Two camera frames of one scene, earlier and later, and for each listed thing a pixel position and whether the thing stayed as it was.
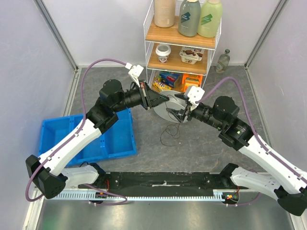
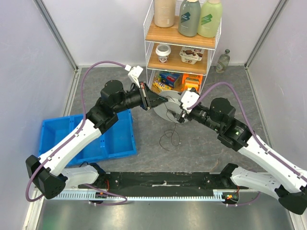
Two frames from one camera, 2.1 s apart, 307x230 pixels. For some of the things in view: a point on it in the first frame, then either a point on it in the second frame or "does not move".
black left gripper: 150,98 does not move
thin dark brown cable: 168,130 -> 168,134
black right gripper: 188,111 does not move
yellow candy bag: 160,86 does not move
